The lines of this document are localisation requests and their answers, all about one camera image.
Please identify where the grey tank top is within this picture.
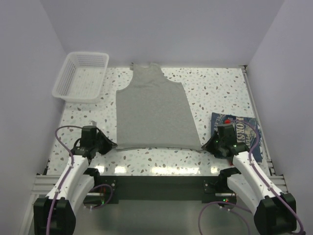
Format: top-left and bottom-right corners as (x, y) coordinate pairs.
(116, 63), (201, 150)

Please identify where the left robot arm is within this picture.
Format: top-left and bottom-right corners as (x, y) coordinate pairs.
(33, 125), (117, 235)

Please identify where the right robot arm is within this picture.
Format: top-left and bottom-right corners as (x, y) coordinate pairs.
(202, 124), (306, 235)

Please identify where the folded blue printed tank top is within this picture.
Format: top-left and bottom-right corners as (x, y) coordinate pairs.
(211, 113), (263, 163)

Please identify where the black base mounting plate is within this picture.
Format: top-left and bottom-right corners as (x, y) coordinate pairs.
(84, 176), (237, 206)

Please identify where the white plastic basket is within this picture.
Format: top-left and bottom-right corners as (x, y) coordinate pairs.
(52, 51), (109, 103)

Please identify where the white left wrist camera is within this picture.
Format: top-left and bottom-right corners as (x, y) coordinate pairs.
(89, 120), (97, 126)

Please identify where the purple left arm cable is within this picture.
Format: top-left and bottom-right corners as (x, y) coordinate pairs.
(39, 125), (115, 235)

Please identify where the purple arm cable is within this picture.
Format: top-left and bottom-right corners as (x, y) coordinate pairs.
(39, 125), (115, 235)
(197, 119), (306, 235)

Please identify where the aluminium rail frame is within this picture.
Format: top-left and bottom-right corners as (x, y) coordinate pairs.
(19, 66), (294, 235)

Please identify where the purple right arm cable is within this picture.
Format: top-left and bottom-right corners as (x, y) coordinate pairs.
(197, 119), (306, 235)

